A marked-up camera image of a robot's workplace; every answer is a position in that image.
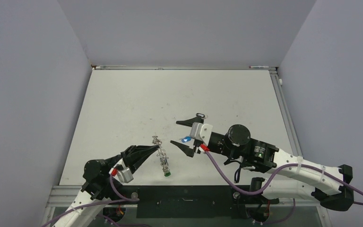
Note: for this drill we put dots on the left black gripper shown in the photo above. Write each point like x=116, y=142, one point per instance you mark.
x=141, y=152

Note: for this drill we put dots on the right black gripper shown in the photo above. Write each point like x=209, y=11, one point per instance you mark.
x=188, y=122

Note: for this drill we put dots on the blue key tag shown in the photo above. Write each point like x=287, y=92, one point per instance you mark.
x=185, y=139

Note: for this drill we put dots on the round steel key organizer disc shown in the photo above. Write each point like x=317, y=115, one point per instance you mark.
x=161, y=153

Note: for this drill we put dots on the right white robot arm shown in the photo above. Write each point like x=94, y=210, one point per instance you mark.
x=269, y=171

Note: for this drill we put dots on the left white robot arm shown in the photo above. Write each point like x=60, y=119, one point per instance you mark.
x=104, y=184

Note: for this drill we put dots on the loose black key tag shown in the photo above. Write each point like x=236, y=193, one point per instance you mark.
x=201, y=115

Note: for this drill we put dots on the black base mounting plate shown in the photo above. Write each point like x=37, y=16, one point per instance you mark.
x=190, y=201

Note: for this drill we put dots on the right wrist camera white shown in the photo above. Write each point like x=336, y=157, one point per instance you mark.
x=201, y=133

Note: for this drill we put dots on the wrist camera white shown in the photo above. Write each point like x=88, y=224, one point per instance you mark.
x=201, y=133
x=124, y=175

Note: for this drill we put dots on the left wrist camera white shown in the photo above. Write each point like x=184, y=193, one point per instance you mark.
x=124, y=175

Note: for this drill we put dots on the aluminium frame rail back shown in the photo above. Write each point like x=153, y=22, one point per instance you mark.
x=125, y=67

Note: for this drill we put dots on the aluminium frame rail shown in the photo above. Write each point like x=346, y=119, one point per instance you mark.
x=125, y=67
x=289, y=125

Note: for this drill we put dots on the aluminium frame rail right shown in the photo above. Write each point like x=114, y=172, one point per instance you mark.
x=289, y=125

